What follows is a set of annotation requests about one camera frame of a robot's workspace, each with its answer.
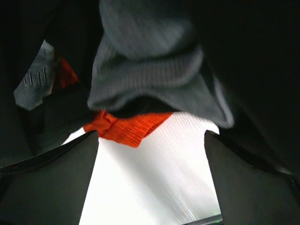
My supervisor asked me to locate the grey cloth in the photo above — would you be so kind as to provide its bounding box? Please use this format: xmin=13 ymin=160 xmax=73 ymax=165
xmin=14 ymin=0 xmax=234 ymax=128

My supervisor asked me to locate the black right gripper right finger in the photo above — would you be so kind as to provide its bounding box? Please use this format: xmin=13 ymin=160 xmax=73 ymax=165
xmin=204 ymin=130 xmax=300 ymax=225

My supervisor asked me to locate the orange cloth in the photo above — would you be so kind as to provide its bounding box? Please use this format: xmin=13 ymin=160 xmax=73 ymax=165
xmin=56 ymin=57 xmax=174 ymax=148

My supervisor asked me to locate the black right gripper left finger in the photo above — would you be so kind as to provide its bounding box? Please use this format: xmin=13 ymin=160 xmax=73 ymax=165
xmin=0 ymin=131 xmax=98 ymax=225

